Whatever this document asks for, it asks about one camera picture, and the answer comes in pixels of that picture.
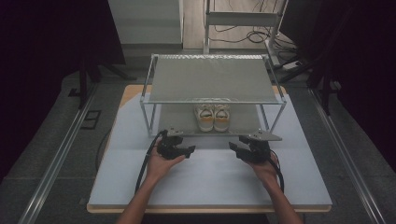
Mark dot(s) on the person's right hand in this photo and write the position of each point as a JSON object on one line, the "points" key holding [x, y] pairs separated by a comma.
{"points": [[267, 172]]}

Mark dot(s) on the black floor frame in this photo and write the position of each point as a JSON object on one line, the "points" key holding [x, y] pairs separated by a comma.
{"points": [[91, 119]]}

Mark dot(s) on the metal floor rail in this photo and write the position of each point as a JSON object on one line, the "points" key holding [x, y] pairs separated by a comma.
{"points": [[59, 158], [345, 158]]}

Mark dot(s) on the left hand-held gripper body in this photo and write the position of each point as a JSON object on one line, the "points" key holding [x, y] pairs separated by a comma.
{"points": [[169, 147]]}

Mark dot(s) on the light blue table mat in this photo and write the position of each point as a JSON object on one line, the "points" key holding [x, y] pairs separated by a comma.
{"points": [[214, 186]]}

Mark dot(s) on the dark curtain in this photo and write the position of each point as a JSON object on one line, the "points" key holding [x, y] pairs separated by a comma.
{"points": [[358, 53], [40, 46]]}

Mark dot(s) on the small white sneaker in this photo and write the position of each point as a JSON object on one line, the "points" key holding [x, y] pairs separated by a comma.
{"points": [[221, 118], [205, 118]]}

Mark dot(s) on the white metal stand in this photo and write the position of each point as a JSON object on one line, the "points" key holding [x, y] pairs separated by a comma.
{"points": [[241, 18]]}

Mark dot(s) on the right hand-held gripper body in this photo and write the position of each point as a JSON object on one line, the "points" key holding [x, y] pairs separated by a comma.
{"points": [[260, 149]]}

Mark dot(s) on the person's left hand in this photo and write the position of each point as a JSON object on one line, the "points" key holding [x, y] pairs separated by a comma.
{"points": [[160, 168]]}

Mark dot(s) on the white cabinet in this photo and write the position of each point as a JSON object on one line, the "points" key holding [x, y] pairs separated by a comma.
{"points": [[144, 21]]}

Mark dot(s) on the black tripod stand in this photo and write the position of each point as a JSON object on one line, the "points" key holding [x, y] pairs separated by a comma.
{"points": [[83, 84]]}

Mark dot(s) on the metal two-tier shoe rack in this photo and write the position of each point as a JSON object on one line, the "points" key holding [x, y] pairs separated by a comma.
{"points": [[211, 77]]}

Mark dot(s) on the white power strip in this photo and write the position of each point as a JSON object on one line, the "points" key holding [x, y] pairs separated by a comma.
{"points": [[292, 65]]}

